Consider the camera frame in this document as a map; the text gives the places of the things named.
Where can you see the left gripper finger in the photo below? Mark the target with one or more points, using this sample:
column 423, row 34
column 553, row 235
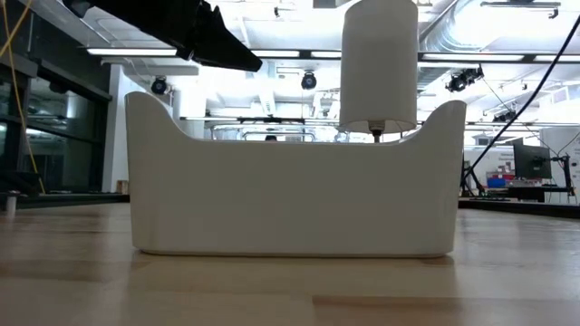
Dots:
column 222, row 45

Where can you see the ceiling light strip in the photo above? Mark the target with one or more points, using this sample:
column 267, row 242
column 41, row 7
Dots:
column 476, row 57
column 290, row 53

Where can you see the person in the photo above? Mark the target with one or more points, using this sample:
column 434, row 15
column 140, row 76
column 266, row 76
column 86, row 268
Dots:
column 271, row 138

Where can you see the table lamp white shade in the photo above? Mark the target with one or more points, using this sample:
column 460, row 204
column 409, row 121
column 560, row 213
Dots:
column 378, row 68

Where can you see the small cardboard box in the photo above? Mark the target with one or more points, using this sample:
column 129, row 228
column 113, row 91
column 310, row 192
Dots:
column 122, row 187

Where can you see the white plastic storage bin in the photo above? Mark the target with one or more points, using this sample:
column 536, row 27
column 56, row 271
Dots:
column 294, row 199

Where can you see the black ceiling spotlight cluster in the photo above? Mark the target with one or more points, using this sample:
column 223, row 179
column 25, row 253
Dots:
column 462, row 80

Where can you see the black background robot stand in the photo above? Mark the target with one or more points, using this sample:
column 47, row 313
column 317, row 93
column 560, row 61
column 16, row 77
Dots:
column 476, row 183

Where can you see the blue storage box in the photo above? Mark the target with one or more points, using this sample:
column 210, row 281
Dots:
column 496, row 183

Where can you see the black computer monitor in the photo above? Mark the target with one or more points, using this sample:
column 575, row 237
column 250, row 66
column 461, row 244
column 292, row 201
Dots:
column 532, row 161

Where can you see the black background desk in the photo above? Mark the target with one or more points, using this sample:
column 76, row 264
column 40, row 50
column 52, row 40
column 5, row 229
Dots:
column 530, row 193

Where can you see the black ceiling dome camera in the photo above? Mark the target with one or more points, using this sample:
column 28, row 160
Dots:
column 308, row 81
column 159, row 86

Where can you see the silver ventilation duct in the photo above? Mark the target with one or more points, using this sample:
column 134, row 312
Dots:
column 446, row 31

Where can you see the small grey metal post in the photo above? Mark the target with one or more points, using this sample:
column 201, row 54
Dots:
column 11, row 204

